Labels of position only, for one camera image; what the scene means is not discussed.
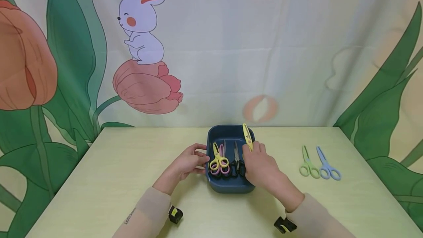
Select person's right hand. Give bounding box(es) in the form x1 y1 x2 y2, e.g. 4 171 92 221
242 141 300 202

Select person's left hand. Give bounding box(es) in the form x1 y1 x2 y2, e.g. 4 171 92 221
166 143 211 187

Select yellow scissors with patterned blade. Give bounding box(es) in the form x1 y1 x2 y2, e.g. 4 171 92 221
242 123 254 153

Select dark blue plastic tray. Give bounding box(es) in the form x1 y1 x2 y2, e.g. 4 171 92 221
205 125 257 194

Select yellow plastic scissors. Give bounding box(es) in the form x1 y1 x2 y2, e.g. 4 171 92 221
209 142 229 172

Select black metal scissors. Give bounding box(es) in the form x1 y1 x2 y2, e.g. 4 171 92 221
230 141 247 178

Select pink plastic scissors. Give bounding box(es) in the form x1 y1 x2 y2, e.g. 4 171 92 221
210 143 231 177

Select green plastic scissors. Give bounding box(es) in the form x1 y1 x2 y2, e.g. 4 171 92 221
299 145 321 179

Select black wrist band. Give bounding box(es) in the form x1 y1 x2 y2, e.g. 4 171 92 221
273 216 297 234
168 205 184 225

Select light blue plastic scissors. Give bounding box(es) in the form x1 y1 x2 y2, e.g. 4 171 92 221
315 146 342 181

